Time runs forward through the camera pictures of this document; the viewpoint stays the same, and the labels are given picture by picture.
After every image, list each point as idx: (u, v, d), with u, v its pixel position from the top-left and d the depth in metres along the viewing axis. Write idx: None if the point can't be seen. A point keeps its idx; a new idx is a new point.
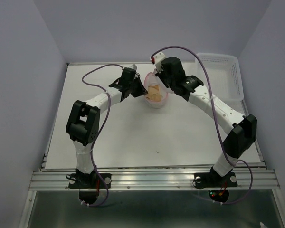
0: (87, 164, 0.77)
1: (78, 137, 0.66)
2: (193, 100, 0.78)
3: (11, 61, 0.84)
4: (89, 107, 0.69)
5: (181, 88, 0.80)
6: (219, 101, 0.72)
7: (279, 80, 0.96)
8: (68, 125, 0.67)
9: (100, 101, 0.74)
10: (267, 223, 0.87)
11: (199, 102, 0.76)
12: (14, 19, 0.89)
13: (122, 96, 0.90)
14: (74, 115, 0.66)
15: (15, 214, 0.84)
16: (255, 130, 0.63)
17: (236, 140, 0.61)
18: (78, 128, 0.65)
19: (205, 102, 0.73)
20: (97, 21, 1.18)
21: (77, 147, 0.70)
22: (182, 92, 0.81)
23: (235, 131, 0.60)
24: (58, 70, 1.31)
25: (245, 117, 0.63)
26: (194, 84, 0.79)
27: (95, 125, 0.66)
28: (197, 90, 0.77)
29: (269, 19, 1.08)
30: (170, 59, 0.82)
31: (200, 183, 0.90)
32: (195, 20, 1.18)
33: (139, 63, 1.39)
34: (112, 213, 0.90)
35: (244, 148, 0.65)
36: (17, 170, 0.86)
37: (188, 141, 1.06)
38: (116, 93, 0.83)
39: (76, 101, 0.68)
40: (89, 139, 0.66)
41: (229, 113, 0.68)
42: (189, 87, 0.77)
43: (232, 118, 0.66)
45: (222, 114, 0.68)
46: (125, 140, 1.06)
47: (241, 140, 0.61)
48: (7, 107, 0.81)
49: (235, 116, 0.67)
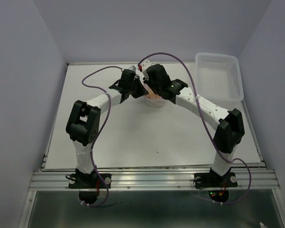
0: (87, 164, 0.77)
1: (78, 137, 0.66)
2: (180, 102, 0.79)
3: (11, 61, 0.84)
4: (89, 107, 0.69)
5: (167, 92, 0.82)
6: (204, 99, 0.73)
7: (279, 80, 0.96)
8: (68, 125, 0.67)
9: (100, 101, 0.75)
10: (267, 223, 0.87)
11: (186, 104, 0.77)
12: (15, 18, 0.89)
13: (122, 98, 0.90)
14: (74, 115, 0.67)
15: (15, 214, 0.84)
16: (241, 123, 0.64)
17: (224, 136, 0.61)
18: (78, 128, 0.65)
19: (191, 102, 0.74)
20: (97, 20, 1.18)
21: (78, 147, 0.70)
22: (169, 96, 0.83)
23: (222, 126, 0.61)
24: (58, 70, 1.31)
25: (230, 112, 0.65)
26: (179, 87, 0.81)
27: (95, 125, 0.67)
28: (183, 92, 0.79)
29: (269, 19, 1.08)
30: (153, 66, 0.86)
31: (200, 183, 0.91)
32: (196, 20, 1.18)
33: None
34: (112, 213, 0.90)
35: (235, 143, 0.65)
36: (17, 170, 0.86)
37: (188, 141, 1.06)
38: (116, 94, 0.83)
39: (76, 101, 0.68)
40: (89, 139, 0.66)
41: (215, 109, 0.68)
42: (174, 90, 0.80)
43: (218, 114, 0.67)
45: (207, 111, 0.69)
46: (125, 140, 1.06)
47: (229, 135, 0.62)
48: (7, 107, 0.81)
49: (221, 112, 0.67)
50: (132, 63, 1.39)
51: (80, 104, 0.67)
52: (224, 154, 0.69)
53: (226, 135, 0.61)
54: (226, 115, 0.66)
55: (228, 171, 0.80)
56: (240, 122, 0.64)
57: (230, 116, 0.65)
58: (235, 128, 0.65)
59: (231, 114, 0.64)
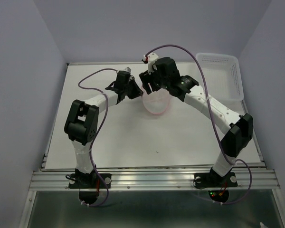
0: (86, 164, 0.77)
1: (76, 136, 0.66)
2: (189, 100, 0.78)
3: (12, 61, 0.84)
4: (87, 106, 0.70)
5: (176, 88, 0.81)
6: (215, 100, 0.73)
7: (279, 80, 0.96)
8: (66, 125, 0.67)
9: (98, 100, 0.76)
10: (267, 224, 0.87)
11: (195, 103, 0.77)
12: (14, 18, 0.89)
13: (118, 99, 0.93)
14: (72, 114, 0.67)
15: (15, 214, 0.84)
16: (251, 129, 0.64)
17: (234, 140, 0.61)
18: (76, 127, 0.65)
19: (202, 102, 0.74)
20: (97, 20, 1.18)
21: (76, 147, 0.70)
22: (177, 92, 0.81)
23: (233, 131, 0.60)
24: (58, 70, 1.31)
25: (242, 117, 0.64)
26: (189, 84, 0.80)
27: (93, 123, 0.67)
28: (193, 90, 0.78)
29: (269, 19, 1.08)
30: (164, 60, 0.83)
31: (200, 183, 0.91)
32: (195, 20, 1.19)
33: (139, 63, 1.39)
34: (112, 213, 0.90)
35: (242, 148, 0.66)
36: (17, 170, 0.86)
37: (188, 141, 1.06)
38: (112, 94, 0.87)
39: (74, 101, 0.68)
40: (88, 138, 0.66)
41: (226, 113, 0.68)
42: (184, 87, 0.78)
43: (229, 118, 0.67)
45: (219, 114, 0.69)
46: (125, 140, 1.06)
47: (238, 140, 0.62)
48: (7, 107, 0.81)
49: (232, 116, 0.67)
50: (132, 63, 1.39)
51: (79, 103, 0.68)
52: (229, 157, 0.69)
53: (236, 140, 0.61)
54: (237, 118, 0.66)
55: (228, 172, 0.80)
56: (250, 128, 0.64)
57: (240, 120, 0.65)
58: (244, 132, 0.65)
59: (241, 119, 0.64)
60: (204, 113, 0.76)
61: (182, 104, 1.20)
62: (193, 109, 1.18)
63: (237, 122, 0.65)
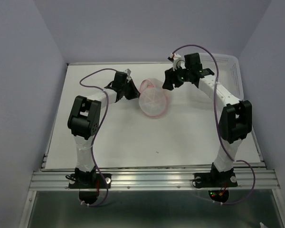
0: (87, 162, 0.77)
1: (80, 130, 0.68)
2: (201, 85, 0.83)
3: (11, 61, 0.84)
4: (89, 101, 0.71)
5: (194, 75, 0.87)
6: (223, 88, 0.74)
7: (279, 80, 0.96)
8: (70, 119, 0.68)
9: (99, 97, 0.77)
10: (267, 224, 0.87)
11: (206, 88, 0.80)
12: (14, 18, 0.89)
13: (117, 98, 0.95)
14: (76, 109, 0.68)
15: (15, 213, 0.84)
16: (249, 116, 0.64)
17: (227, 119, 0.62)
18: (79, 122, 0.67)
19: (210, 86, 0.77)
20: (96, 20, 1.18)
21: (79, 141, 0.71)
22: (194, 79, 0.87)
23: (227, 109, 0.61)
24: (58, 70, 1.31)
25: (241, 102, 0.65)
26: (207, 74, 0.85)
27: (96, 118, 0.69)
28: (207, 77, 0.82)
29: (269, 19, 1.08)
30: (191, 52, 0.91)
31: (200, 183, 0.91)
32: (195, 20, 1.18)
33: (139, 63, 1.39)
34: (112, 213, 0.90)
35: (238, 135, 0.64)
36: (17, 170, 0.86)
37: (188, 141, 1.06)
38: (111, 92, 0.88)
39: (77, 97, 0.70)
40: (91, 132, 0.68)
41: (227, 96, 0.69)
42: (200, 74, 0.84)
43: (228, 100, 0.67)
45: (220, 96, 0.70)
46: (125, 140, 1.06)
47: (232, 121, 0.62)
48: (7, 107, 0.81)
49: (232, 99, 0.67)
50: (132, 64, 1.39)
51: (81, 99, 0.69)
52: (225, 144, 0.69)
53: (229, 119, 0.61)
54: (236, 102, 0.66)
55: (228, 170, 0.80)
56: (247, 115, 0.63)
57: (241, 107, 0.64)
58: (242, 120, 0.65)
59: (241, 105, 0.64)
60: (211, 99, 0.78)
61: (182, 104, 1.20)
62: (193, 109, 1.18)
63: (233, 105, 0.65)
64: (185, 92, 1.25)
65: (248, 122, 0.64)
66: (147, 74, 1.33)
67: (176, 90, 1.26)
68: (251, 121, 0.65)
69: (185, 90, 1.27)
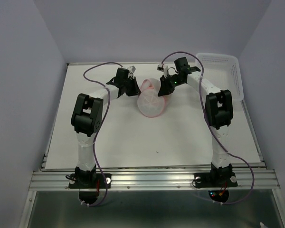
0: (88, 160, 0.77)
1: (83, 128, 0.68)
2: (188, 80, 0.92)
3: (11, 61, 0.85)
4: (91, 99, 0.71)
5: (183, 73, 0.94)
6: (207, 80, 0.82)
7: (279, 80, 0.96)
8: (73, 117, 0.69)
9: (101, 94, 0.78)
10: (267, 224, 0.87)
11: (193, 82, 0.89)
12: (14, 18, 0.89)
13: (118, 93, 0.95)
14: (79, 107, 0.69)
15: (15, 213, 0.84)
16: (230, 104, 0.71)
17: (210, 106, 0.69)
18: (82, 119, 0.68)
19: (195, 79, 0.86)
20: (96, 20, 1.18)
21: (81, 138, 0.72)
22: (184, 75, 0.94)
23: (209, 98, 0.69)
24: (58, 70, 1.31)
25: (222, 92, 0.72)
26: (193, 69, 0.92)
27: (99, 115, 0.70)
28: (194, 72, 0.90)
29: (269, 18, 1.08)
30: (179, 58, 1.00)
31: (201, 182, 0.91)
32: (195, 20, 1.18)
33: (138, 63, 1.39)
34: (113, 213, 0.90)
35: (222, 120, 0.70)
36: (17, 170, 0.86)
37: (188, 140, 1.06)
38: (113, 89, 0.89)
39: (80, 94, 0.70)
40: (94, 129, 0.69)
41: (210, 87, 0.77)
42: (188, 71, 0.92)
43: (211, 90, 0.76)
45: (204, 87, 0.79)
46: (124, 140, 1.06)
47: (213, 107, 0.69)
48: (7, 107, 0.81)
49: (214, 89, 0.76)
50: (132, 64, 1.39)
51: (84, 97, 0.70)
52: (214, 131, 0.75)
53: (211, 106, 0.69)
54: (218, 91, 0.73)
55: (226, 167, 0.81)
56: (228, 102, 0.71)
57: (223, 96, 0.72)
58: (225, 108, 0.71)
59: (223, 94, 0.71)
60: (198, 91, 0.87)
61: (182, 103, 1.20)
62: (193, 109, 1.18)
63: (216, 94, 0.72)
64: (185, 91, 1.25)
65: (230, 109, 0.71)
66: (147, 74, 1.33)
67: (175, 90, 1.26)
68: (232, 108, 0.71)
69: (185, 89, 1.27)
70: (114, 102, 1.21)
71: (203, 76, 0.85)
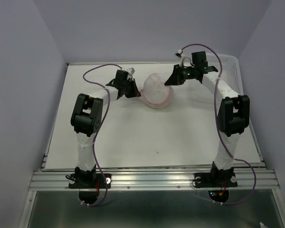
0: (88, 161, 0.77)
1: (82, 128, 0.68)
2: (204, 80, 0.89)
3: (11, 61, 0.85)
4: (91, 99, 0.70)
5: (199, 71, 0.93)
6: (223, 82, 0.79)
7: (279, 80, 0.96)
8: (72, 117, 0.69)
9: (101, 94, 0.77)
10: (267, 224, 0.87)
11: (209, 83, 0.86)
12: (14, 18, 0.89)
13: (118, 94, 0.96)
14: (78, 106, 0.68)
15: (15, 213, 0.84)
16: (247, 110, 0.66)
17: (224, 111, 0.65)
18: (82, 119, 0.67)
19: (212, 80, 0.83)
20: (96, 20, 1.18)
21: (80, 138, 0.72)
22: (199, 75, 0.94)
23: (226, 102, 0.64)
24: (58, 71, 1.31)
25: (240, 97, 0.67)
26: (211, 69, 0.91)
27: (99, 115, 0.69)
28: (211, 73, 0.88)
29: (269, 18, 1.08)
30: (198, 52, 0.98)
31: (201, 183, 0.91)
32: (195, 20, 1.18)
33: (139, 63, 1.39)
34: (112, 213, 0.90)
35: (234, 128, 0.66)
36: (17, 170, 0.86)
37: (189, 141, 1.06)
38: (113, 89, 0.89)
39: (80, 94, 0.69)
40: (94, 129, 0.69)
41: (227, 90, 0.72)
42: (205, 71, 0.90)
43: (227, 93, 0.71)
45: (220, 90, 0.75)
46: (125, 140, 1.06)
47: (228, 112, 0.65)
48: (7, 107, 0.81)
49: (232, 92, 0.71)
50: (132, 64, 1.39)
51: (84, 97, 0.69)
52: (223, 137, 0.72)
53: (227, 111, 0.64)
54: (235, 96, 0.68)
55: (228, 168, 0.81)
56: (245, 109, 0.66)
57: (239, 101, 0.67)
58: (240, 114, 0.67)
59: (240, 99, 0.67)
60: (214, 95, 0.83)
61: (182, 103, 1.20)
62: (194, 109, 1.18)
63: (233, 99, 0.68)
64: (185, 91, 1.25)
65: (245, 117, 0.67)
66: (147, 74, 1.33)
67: (176, 90, 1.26)
68: (248, 116, 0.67)
69: (186, 89, 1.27)
70: (114, 102, 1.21)
71: (220, 77, 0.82)
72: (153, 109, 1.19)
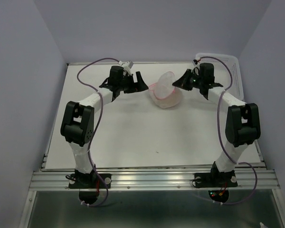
0: (85, 165, 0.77)
1: (73, 138, 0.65)
2: (209, 95, 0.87)
3: (11, 61, 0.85)
4: (81, 107, 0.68)
5: (204, 88, 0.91)
6: (229, 94, 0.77)
7: (279, 80, 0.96)
8: (62, 127, 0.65)
9: (93, 100, 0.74)
10: (268, 224, 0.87)
11: (214, 98, 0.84)
12: (14, 18, 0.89)
13: (113, 96, 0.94)
14: (68, 115, 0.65)
15: (15, 214, 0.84)
16: (257, 119, 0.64)
17: (232, 119, 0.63)
18: (72, 129, 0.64)
19: (217, 94, 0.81)
20: (96, 20, 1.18)
21: (74, 147, 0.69)
22: (204, 91, 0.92)
23: (232, 110, 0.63)
24: (58, 71, 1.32)
25: (248, 105, 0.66)
26: (216, 85, 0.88)
27: (90, 124, 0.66)
28: (216, 88, 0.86)
29: (269, 18, 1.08)
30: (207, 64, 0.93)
31: (200, 182, 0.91)
32: (195, 20, 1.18)
33: (138, 63, 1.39)
34: (112, 213, 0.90)
35: (245, 138, 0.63)
36: (16, 170, 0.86)
37: (189, 141, 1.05)
38: (106, 92, 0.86)
39: (69, 102, 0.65)
40: (86, 139, 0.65)
41: (233, 100, 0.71)
42: (209, 87, 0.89)
43: (234, 103, 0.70)
45: (226, 101, 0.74)
46: (125, 140, 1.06)
47: (237, 121, 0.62)
48: (7, 107, 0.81)
49: (238, 101, 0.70)
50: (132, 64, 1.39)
51: (73, 105, 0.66)
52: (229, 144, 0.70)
53: (235, 119, 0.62)
54: (242, 104, 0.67)
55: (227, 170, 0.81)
56: (253, 117, 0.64)
57: (247, 110, 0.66)
58: (251, 124, 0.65)
59: (247, 108, 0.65)
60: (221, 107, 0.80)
61: (182, 104, 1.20)
62: (194, 109, 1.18)
63: (241, 108, 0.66)
64: (185, 91, 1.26)
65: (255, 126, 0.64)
66: (147, 74, 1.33)
67: None
68: (259, 125, 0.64)
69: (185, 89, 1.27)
70: (114, 102, 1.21)
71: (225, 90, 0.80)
72: (153, 109, 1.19)
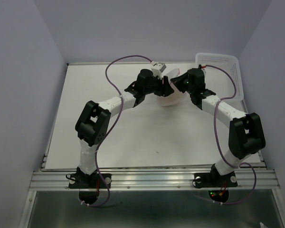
0: (89, 165, 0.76)
1: (85, 137, 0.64)
2: (203, 104, 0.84)
3: (11, 61, 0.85)
4: (100, 109, 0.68)
5: (196, 98, 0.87)
6: (224, 103, 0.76)
7: (279, 80, 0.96)
8: (77, 124, 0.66)
9: (113, 104, 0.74)
10: (267, 225, 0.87)
11: (209, 108, 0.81)
12: (14, 18, 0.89)
13: (136, 102, 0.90)
14: (85, 114, 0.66)
15: (15, 214, 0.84)
16: (260, 129, 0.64)
17: (236, 133, 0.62)
18: (87, 128, 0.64)
19: (212, 104, 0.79)
20: (96, 20, 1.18)
21: (83, 146, 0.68)
22: (196, 101, 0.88)
23: (235, 123, 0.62)
24: (58, 71, 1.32)
25: (249, 115, 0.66)
26: (208, 94, 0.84)
27: (103, 128, 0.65)
28: (209, 97, 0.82)
29: (269, 18, 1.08)
30: (197, 70, 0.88)
31: (200, 182, 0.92)
32: (195, 20, 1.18)
33: (139, 63, 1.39)
34: (112, 213, 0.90)
35: (251, 150, 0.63)
36: (17, 171, 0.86)
37: (188, 141, 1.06)
38: (130, 98, 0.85)
39: (89, 102, 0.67)
40: (96, 140, 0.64)
41: (232, 111, 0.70)
42: (202, 96, 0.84)
43: (233, 115, 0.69)
45: (225, 112, 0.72)
46: (125, 140, 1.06)
47: (242, 134, 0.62)
48: (7, 106, 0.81)
49: (238, 113, 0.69)
50: (132, 64, 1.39)
51: (92, 105, 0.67)
52: (230, 154, 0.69)
53: (240, 132, 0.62)
54: (242, 115, 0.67)
55: (228, 173, 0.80)
56: (256, 128, 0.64)
57: (249, 120, 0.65)
58: (254, 134, 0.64)
59: (249, 118, 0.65)
60: (216, 118, 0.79)
61: (182, 104, 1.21)
62: (194, 109, 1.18)
63: (242, 118, 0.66)
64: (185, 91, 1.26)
65: (260, 137, 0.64)
66: None
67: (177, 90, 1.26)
68: (263, 135, 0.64)
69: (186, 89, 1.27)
70: None
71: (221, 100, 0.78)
72: (153, 108, 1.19)
